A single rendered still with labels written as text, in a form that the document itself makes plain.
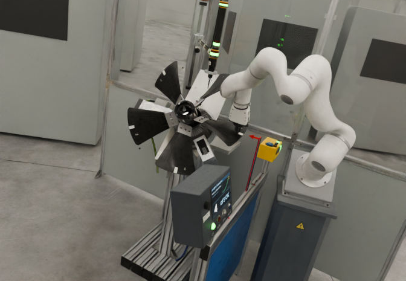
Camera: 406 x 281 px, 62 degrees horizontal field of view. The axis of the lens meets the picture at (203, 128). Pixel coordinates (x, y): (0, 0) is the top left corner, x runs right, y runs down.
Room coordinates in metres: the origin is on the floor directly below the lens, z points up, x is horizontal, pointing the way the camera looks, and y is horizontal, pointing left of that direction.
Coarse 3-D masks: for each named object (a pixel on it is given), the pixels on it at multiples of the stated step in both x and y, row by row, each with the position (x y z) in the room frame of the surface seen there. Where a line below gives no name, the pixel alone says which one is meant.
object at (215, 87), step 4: (220, 76) 2.05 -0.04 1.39; (216, 80) 2.03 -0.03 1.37; (220, 80) 2.00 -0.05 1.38; (216, 84) 1.97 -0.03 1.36; (220, 84) 1.94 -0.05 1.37; (212, 88) 1.95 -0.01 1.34; (216, 88) 1.91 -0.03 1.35; (208, 92) 1.91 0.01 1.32; (212, 92) 1.88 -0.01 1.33; (204, 96) 1.88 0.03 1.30; (208, 96) 1.86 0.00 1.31
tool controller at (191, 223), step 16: (192, 176) 1.05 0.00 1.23; (208, 176) 1.04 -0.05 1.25; (224, 176) 1.07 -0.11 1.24; (176, 192) 0.93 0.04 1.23; (192, 192) 0.92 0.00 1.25; (208, 192) 0.95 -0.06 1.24; (224, 192) 1.06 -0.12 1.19; (176, 208) 0.92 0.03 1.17; (192, 208) 0.90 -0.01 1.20; (208, 208) 0.91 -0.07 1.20; (176, 224) 0.92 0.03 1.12; (192, 224) 0.90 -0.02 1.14; (208, 224) 0.93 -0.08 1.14; (176, 240) 0.92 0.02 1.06; (192, 240) 0.90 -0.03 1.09; (208, 240) 0.92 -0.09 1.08
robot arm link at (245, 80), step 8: (240, 72) 1.53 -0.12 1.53; (248, 72) 1.43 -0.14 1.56; (224, 80) 1.57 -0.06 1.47; (232, 80) 1.52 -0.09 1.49; (240, 80) 1.50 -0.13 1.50; (248, 80) 1.45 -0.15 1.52; (256, 80) 1.42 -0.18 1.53; (224, 88) 1.55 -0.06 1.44; (232, 88) 1.51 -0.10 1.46; (240, 88) 1.50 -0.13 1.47; (248, 88) 1.50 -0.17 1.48; (224, 96) 1.58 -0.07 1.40; (232, 96) 1.59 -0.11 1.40
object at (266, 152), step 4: (264, 140) 1.96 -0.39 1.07; (268, 140) 1.98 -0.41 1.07; (272, 140) 1.99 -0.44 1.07; (276, 140) 2.00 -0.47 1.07; (260, 144) 1.89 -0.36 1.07; (264, 144) 1.89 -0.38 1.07; (280, 144) 1.96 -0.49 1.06; (260, 148) 1.89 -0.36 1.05; (264, 148) 1.88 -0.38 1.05; (268, 148) 1.87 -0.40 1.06; (272, 148) 1.86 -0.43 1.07; (276, 148) 1.87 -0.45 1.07; (260, 152) 1.89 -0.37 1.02; (264, 152) 1.88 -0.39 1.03; (268, 152) 1.87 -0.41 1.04; (272, 152) 1.86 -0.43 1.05; (260, 156) 1.89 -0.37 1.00; (264, 156) 1.88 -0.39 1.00; (268, 156) 1.87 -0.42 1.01; (272, 156) 1.86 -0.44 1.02; (276, 156) 1.93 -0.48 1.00; (268, 160) 1.87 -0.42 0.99; (272, 160) 1.86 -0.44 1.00
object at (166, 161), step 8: (176, 136) 1.73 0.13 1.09; (184, 136) 1.75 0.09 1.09; (168, 144) 1.68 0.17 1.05; (176, 144) 1.70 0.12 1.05; (184, 144) 1.72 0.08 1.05; (168, 152) 1.65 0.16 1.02; (176, 152) 1.67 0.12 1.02; (184, 152) 1.70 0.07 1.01; (192, 152) 1.73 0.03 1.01; (160, 160) 1.62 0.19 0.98; (168, 160) 1.63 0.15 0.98; (176, 160) 1.64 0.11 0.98; (184, 160) 1.67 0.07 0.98; (192, 160) 1.69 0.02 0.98; (168, 168) 1.61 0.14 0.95; (192, 168) 1.66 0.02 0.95
